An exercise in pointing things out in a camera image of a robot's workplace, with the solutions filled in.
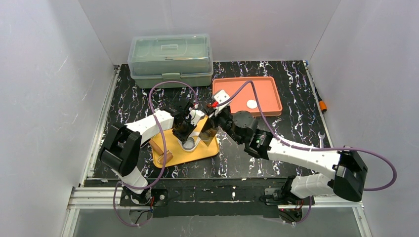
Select yellow plastic tray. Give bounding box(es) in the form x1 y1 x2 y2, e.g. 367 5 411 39
151 117 220 168

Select white dough ball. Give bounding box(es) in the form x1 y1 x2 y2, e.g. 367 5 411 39
178 132 201 152

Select wooden dough roller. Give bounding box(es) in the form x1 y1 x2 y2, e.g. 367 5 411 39
149 140 173 164

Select metal scraper orange handle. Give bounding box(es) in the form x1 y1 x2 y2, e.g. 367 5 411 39
199 118 218 146

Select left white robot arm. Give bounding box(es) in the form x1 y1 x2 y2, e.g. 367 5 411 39
98 102 205 195

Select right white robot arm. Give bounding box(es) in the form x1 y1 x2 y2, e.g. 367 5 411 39
209 107 368 202

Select flat round white wrapper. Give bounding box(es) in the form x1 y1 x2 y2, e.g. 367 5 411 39
246 99 257 109

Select green plastic storage box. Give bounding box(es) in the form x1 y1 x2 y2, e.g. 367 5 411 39
127 34 213 88

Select small metal wrench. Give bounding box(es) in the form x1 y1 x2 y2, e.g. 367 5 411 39
318 132 326 149

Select orange black screwdriver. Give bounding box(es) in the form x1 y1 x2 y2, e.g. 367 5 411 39
311 78 328 113

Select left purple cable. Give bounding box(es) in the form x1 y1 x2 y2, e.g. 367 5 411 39
113 80 199 228

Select aluminium front frame rail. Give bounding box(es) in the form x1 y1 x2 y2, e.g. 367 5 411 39
61 186 372 237

